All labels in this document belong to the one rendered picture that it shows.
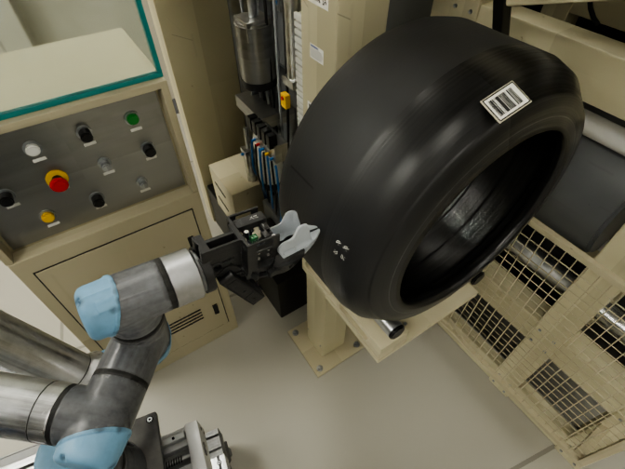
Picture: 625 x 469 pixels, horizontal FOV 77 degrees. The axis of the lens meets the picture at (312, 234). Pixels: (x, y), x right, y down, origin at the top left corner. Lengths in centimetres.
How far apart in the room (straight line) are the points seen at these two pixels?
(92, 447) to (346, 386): 140
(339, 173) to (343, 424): 136
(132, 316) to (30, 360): 37
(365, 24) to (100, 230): 91
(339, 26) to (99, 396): 72
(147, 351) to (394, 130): 47
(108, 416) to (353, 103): 55
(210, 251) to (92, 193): 76
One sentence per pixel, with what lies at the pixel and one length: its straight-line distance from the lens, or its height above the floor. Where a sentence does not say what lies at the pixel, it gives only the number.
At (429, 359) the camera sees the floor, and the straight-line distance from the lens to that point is 198.
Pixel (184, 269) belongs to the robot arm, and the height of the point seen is 132.
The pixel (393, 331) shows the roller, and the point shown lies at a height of 92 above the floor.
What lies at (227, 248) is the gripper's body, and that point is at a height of 132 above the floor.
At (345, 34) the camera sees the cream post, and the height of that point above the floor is 143.
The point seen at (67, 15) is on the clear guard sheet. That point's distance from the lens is 105.
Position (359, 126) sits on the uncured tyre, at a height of 141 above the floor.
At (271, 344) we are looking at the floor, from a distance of 194.
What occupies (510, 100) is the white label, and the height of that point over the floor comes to 147.
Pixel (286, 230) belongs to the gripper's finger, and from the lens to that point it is 65.
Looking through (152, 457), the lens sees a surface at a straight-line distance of 111.
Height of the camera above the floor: 174
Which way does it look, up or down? 49 degrees down
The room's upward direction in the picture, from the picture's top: straight up
